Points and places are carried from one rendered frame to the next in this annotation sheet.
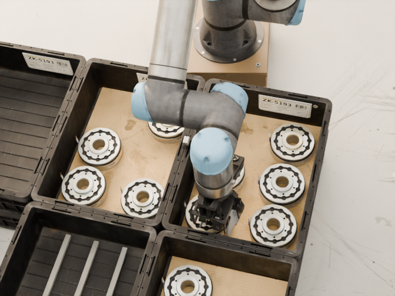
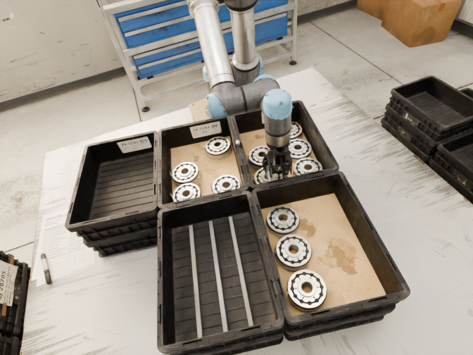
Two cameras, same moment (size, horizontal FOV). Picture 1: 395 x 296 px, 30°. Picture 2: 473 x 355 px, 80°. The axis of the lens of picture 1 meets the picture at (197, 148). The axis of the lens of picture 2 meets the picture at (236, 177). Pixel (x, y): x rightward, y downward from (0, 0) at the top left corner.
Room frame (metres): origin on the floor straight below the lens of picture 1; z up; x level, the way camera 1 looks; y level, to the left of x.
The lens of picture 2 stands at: (0.17, 0.36, 1.64)
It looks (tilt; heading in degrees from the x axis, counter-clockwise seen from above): 50 degrees down; 336
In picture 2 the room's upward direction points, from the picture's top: 11 degrees counter-clockwise
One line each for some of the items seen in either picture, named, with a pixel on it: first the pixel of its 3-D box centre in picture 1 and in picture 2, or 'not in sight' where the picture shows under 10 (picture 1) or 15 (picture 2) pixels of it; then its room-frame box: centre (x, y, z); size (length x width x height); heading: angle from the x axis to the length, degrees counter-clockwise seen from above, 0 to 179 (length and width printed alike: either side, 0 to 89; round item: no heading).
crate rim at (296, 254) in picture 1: (250, 163); (279, 140); (0.79, -0.11, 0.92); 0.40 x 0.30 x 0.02; 158
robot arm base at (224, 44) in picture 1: (227, 23); not in sight; (1.25, -0.12, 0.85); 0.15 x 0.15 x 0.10
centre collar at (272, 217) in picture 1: (273, 224); (307, 167); (0.66, -0.14, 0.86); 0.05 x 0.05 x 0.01
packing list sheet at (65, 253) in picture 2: not in sight; (64, 239); (1.06, 0.76, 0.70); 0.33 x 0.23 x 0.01; 168
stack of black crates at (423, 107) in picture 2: not in sight; (422, 129); (0.78, -1.20, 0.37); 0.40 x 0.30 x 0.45; 168
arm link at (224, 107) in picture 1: (216, 113); (262, 94); (0.78, -0.05, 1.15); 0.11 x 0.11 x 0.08; 68
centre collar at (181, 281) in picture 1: (187, 286); (282, 218); (0.55, 0.06, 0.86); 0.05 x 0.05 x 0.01
